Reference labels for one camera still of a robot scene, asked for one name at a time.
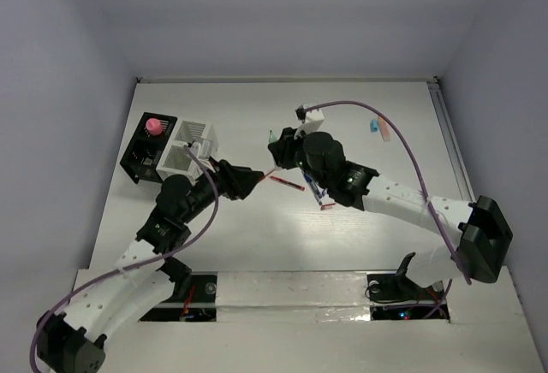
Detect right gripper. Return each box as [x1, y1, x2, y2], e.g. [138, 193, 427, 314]
[269, 123, 329, 189]

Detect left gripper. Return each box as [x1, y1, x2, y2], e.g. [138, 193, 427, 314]
[181, 156, 262, 223]

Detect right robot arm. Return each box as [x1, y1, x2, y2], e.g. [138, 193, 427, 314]
[268, 127, 513, 298]

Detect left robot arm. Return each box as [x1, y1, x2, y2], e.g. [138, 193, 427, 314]
[29, 160, 264, 372]

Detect red gel pen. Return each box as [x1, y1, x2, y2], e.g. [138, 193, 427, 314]
[262, 167, 280, 179]

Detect dark red ink pen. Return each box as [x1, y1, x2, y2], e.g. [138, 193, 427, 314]
[269, 175, 306, 192]

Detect blue gel pen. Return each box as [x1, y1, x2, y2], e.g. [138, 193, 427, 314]
[302, 172, 322, 206]

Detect white slatted organizer container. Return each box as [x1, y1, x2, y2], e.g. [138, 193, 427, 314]
[157, 119, 218, 184]

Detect red pen cap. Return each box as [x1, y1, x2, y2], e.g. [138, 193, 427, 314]
[320, 203, 337, 211]

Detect black organizer container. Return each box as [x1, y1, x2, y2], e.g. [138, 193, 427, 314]
[120, 112, 177, 184]

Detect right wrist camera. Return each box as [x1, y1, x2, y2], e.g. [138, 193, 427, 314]
[295, 104, 325, 139]

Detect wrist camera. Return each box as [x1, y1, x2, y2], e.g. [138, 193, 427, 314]
[295, 104, 325, 139]
[185, 139, 217, 162]

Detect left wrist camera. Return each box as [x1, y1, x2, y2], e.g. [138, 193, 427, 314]
[185, 139, 217, 162]

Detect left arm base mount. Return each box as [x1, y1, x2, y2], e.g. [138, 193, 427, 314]
[140, 273, 217, 323]

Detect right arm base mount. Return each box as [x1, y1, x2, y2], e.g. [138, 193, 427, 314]
[364, 252, 450, 321]

